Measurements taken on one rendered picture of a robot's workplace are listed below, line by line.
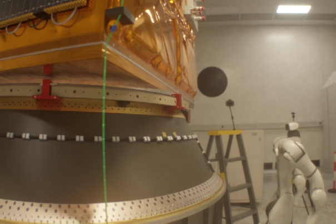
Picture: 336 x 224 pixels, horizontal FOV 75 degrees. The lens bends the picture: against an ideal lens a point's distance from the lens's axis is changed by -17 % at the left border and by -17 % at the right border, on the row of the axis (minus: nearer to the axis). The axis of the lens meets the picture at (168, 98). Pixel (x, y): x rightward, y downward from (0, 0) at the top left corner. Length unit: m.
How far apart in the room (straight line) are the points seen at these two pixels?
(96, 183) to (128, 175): 0.15
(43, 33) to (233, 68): 8.45
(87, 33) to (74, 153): 0.49
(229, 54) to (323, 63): 3.56
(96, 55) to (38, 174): 0.54
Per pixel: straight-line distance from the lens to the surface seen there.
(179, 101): 1.51
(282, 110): 9.15
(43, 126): 1.16
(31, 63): 1.02
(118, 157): 1.12
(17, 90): 1.25
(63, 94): 1.17
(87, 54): 0.86
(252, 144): 4.95
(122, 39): 0.98
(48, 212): 1.02
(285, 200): 1.64
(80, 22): 0.92
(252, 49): 9.39
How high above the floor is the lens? 1.53
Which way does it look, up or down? 7 degrees up
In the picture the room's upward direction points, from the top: straight up
